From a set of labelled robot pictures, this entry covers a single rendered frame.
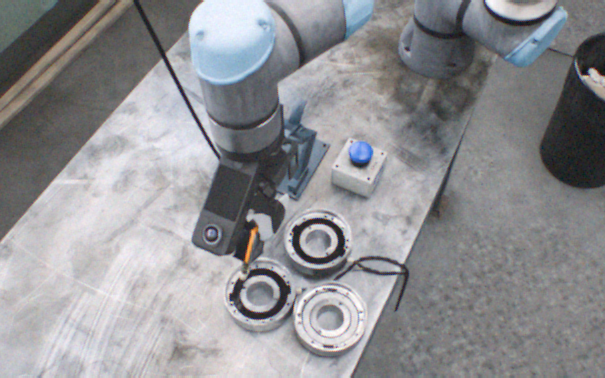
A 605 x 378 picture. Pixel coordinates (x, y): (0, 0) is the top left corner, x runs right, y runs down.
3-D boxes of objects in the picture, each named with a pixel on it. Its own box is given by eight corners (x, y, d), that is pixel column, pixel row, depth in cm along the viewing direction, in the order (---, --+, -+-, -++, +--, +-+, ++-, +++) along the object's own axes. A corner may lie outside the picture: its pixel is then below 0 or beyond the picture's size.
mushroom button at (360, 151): (365, 180, 95) (367, 162, 91) (343, 171, 96) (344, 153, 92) (374, 162, 97) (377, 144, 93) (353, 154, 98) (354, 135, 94)
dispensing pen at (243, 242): (220, 306, 81) (244, 203, 74) (234, 292, 85) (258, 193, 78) (234, 313, 80) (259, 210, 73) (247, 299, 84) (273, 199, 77)
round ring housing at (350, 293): (364, 362, 81) (366, 353, 77) (290, 356, 81) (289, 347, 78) (366, 294, 87) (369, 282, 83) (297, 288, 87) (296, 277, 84)
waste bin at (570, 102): (615, 212, 186) (683, 131, 150) (518, 175, 195) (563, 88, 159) (632, 140, 203) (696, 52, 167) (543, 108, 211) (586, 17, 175)
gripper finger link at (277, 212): (290, 229, 73) (280, 188, 66) (285, 238, 73) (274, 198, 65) (258, 217, 75) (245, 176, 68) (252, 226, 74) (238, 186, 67)
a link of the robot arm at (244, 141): (256, 141, 55) (185, 113, 57) (260, 168, 59) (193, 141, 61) (292, 88, 59) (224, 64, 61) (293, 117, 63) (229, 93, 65)
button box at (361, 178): (369, 199, 96) (371, 182, 92) (330, 183, 98) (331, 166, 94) (387, 163, 100) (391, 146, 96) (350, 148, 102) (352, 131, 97)
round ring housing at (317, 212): (272, 260, 90) (270, 248, 86) (306, 210, 95) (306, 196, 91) (331, 291, 87) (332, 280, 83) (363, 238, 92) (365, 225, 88)
